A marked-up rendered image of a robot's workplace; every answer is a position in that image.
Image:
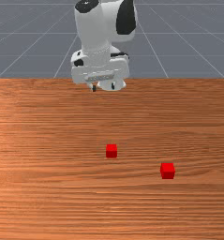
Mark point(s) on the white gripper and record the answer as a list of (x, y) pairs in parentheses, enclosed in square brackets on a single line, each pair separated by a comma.
[(99, 67)]

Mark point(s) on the red cube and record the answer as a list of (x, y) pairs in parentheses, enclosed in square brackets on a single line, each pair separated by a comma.
[(111, 151), (167, 171)]

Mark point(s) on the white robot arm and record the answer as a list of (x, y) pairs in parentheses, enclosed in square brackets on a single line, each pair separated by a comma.
[(99, 28)]

